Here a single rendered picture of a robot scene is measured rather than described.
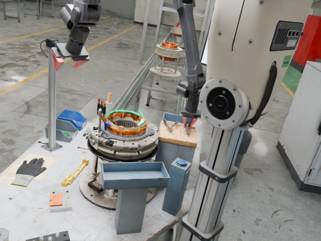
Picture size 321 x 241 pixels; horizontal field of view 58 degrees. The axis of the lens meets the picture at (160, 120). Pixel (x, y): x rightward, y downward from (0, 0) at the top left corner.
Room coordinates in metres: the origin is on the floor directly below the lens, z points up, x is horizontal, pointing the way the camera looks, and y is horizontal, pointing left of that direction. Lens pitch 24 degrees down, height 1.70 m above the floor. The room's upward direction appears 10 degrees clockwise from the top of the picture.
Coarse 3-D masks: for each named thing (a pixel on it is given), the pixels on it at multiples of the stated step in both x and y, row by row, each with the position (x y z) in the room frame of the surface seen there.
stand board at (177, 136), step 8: (160, 128) 1.33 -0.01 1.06; (176, 128) 1.36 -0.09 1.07; (184, 128) 1.38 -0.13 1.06; (192, 128) 1.39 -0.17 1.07; (160, 136) 1.24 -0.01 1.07; (168, 136) 1.25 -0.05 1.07; (176, 136) 1.27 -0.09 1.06; (184, 136) 1.28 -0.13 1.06; (192, 136) 1.30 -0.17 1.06; (184, 144) 1.23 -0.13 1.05; (192, 144) 1.23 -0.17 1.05
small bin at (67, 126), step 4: (56, 120) 1.64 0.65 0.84; (60, 120) 1.64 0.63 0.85; (64, 120) 1.64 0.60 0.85; (56, 124) 1.64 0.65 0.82; (60, 124) 1.64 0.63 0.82; (64, 124) 1.64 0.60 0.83; (68, 124) 1.64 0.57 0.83; (72, 124) 1.64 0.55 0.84; (56, 128) 1.64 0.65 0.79; (60, 128) 1.64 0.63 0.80; (64, 128) 1.64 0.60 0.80; (68, 128) 1.64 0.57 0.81; (72, 128) 1.63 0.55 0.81; (76, 128) 1.64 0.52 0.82; (56, 132) 1.51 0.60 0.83; (60, 132) 1.51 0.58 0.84; (68, 132) 1.62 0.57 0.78; (72, 132) 1.63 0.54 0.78; (76, 132) 1.61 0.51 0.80; (56, 136) 1.51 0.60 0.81; (60, 136) 1.51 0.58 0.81; (64, 136) 1.51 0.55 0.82; (68, 136) 1.58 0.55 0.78; (60, 140) 1.51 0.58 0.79; (64, 140) 1.51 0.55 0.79; (68, 140) 1.51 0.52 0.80; (72, 140) 1.54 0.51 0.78
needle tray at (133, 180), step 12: (108, 168) 0.94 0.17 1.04; (120, 168) 0.96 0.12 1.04; (132, 168) 0.98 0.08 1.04; (144, 168) 0.99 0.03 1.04; (156, 168) 1.01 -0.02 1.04; (108, 180) 0.84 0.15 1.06; (120, 180) 0.86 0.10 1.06; (132, 180) 0.87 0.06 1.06; (144, 180) 0.88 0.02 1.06; (156, 180) 0.90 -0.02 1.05; (168, 180) 0.92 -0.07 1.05; (120, 192) 0.90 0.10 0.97; (132, 192) 0.89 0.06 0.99; (144, 192) 0.90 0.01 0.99; (120, 204) 0.87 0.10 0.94; (132, 204) 0.89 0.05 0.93; (144, 204) 0.90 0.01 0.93; (120, 216) 0.88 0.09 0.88; (132, 216) 0.89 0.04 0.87; (120, 228) 0.88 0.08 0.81; (132, 228) 0.89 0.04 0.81
